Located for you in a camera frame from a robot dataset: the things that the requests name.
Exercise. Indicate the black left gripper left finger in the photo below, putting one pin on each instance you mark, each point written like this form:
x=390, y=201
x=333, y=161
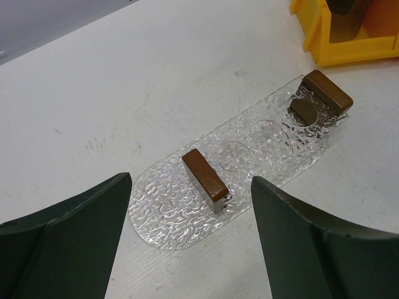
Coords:
x=66, y=250

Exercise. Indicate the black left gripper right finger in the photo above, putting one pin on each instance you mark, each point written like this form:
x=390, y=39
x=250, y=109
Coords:
x=310, y=253

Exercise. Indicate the clear textured acrylic tray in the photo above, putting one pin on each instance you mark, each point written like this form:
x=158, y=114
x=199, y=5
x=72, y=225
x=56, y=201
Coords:
x=278, y=138

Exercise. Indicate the brown wooden tray end block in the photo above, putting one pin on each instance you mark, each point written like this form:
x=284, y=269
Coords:
x=207, y=181

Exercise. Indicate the yellow plastic bin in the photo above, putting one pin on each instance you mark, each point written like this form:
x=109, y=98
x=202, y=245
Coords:
x=376, y=39

